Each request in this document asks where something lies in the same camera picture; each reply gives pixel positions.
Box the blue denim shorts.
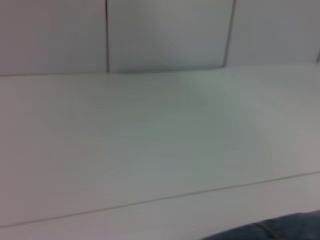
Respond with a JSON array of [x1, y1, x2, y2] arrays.
[[201, 209, 320, 240]]

